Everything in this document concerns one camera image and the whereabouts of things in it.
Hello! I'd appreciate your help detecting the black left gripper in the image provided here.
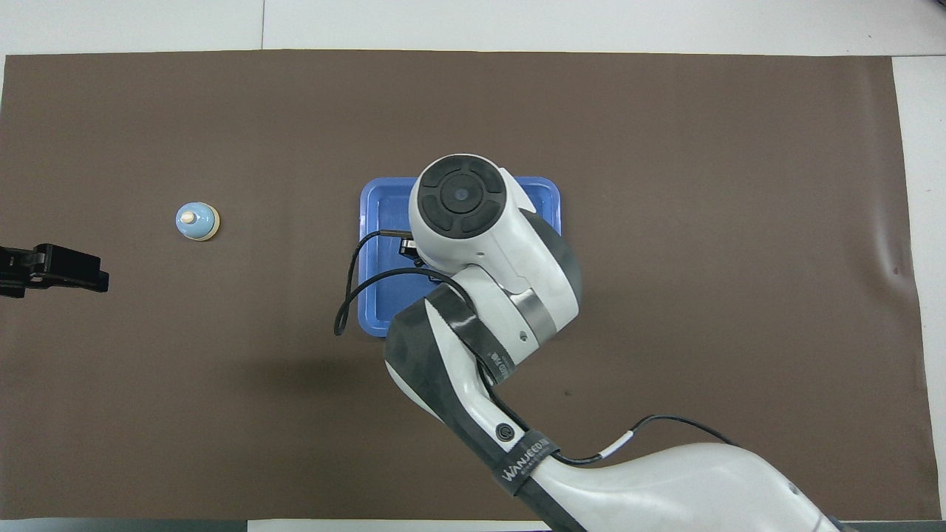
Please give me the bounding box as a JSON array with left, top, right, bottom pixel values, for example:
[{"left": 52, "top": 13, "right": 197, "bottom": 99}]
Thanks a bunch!
[{"left": 0, "top": 242, "right": 111, "bottom": 298}]

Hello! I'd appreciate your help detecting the blue plastic tray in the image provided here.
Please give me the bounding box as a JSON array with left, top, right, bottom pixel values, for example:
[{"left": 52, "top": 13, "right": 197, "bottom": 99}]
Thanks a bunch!
[{"left": 358, "top": 177, "right": 562, "bottom": 338}]

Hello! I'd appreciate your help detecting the light blue call bell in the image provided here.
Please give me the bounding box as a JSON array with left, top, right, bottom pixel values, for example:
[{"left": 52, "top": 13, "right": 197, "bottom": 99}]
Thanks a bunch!
[{"left": 175, "top": 202, "right": 221, "bottom": 242}]

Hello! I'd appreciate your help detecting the brown table mat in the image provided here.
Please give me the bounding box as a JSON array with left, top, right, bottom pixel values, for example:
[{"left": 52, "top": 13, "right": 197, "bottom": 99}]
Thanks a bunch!
[{"left": 0, "top": 50, "right": 943, "bottom": 522}]

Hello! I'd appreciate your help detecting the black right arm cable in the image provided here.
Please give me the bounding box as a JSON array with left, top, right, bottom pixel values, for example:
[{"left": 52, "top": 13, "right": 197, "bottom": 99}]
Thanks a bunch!
[{"left": 334, "top": 231, "right": 740, "bottom": 468}]

